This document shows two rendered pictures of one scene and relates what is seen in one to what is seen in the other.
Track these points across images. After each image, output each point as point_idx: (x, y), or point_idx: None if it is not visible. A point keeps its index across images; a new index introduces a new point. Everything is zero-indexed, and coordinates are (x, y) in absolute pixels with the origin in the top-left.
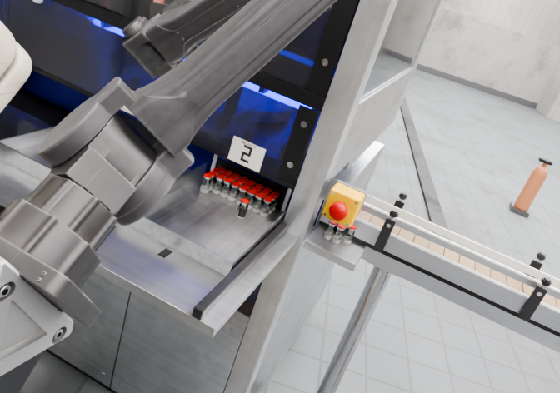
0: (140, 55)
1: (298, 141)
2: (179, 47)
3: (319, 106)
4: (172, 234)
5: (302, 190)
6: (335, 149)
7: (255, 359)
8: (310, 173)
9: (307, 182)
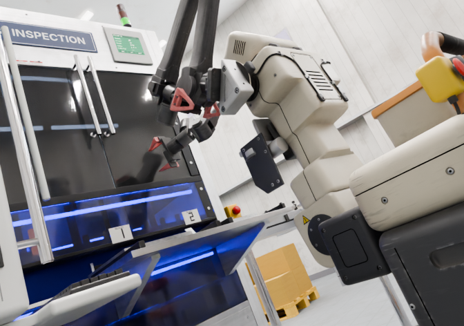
0: (207, 127)
1: (204, 196)
2: (217, 119)
3: (200, 178)
4: (233, 219)
5: (219, 215)
6: (216, 190)
7: (266, 321)
8: (216, 206)
9: (218, 211)
